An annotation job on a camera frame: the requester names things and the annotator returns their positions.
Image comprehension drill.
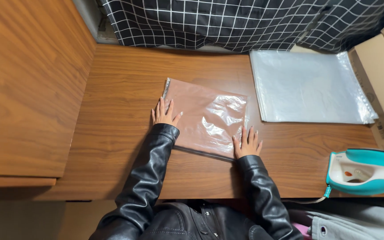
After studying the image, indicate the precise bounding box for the black white checked curtain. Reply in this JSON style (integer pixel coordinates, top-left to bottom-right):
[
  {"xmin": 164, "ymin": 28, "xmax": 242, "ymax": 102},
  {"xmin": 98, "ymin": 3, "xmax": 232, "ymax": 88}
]
[{"xmin": 97, "ymin": 0, "xmax": 384, "ymax": 54}]

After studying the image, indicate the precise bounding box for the pink cloth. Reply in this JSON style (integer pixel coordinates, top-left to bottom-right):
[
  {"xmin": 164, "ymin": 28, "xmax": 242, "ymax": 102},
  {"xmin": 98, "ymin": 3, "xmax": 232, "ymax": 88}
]
[{"xmin": 290, "ymin": 222, "xmax": 313, "ymax": 240}]

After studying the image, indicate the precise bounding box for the white iron power cord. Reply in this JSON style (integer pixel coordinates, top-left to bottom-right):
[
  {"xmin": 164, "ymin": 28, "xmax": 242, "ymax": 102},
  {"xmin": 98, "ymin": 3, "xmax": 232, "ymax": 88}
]
[{"xmin": 285, "ymin": 186, "xmax": 332, "ymax": 204}]

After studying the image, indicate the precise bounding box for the clear plastic zip bag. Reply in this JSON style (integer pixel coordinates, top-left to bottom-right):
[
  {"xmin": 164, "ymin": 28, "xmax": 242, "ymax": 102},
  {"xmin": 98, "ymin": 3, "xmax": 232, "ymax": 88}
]
[{"xmin": 162, "ymin": 78, "xmax": 249, "ymax": 161}]

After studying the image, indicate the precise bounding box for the teal and white clothes iron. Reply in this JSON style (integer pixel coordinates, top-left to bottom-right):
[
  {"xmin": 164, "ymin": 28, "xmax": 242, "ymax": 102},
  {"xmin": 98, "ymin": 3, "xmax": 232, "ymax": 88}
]
[{"xmin": 325, "ymin": 148, "xmax": 384, "ymax": 196}]

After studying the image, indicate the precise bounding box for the grey garment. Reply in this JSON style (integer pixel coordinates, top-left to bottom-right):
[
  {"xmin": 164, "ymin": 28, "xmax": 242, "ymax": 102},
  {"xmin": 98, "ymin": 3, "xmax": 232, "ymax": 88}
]
[{"xmin": 283, "ymin": 200, "xmax": 384, "ymax": 240}]

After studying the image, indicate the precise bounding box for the black leather jacket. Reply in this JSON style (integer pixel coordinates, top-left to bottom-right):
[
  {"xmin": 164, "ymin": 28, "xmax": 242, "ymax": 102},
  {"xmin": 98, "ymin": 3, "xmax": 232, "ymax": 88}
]
[{"xmin": 89, "ymin": 199, "xmax": 276, "ymax": 240}]

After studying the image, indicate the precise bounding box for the stack of clear plastic sheets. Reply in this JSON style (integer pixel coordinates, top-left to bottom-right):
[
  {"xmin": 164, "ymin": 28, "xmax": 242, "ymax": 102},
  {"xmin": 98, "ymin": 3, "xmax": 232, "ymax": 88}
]
[{"xmin": 249, "ymin": 50, "xmax": 379, "ymax": 125}]

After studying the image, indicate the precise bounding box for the brown wooden cabinet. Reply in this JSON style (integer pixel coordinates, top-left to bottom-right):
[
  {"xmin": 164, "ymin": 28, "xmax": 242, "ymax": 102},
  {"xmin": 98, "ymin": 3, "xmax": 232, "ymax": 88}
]
[{"xmin": 0, "ymin": 0, "xmax": 97, "ymax": 188}]

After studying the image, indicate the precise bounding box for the person's right hand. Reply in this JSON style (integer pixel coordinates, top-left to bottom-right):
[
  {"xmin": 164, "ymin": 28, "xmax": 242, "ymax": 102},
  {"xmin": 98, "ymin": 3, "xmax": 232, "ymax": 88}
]
[{"xmin": 233, "ymin": 126, "xmax": 263, "ymax": 159}]

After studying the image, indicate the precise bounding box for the person's left hand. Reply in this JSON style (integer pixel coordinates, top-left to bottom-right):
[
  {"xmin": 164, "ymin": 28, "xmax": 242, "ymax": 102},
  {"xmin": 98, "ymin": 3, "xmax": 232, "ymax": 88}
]
[{"xmin": 151, "ymin": 97, "xmax": 183, "ymax": 128}]

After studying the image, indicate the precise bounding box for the brown cardboard box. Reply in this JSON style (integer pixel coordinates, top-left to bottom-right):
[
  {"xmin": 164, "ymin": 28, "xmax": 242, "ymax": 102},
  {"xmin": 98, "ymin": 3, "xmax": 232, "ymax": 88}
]
[{"xmin": 347, "ymin": 15, "xmax": 384, "ymax": 154}]

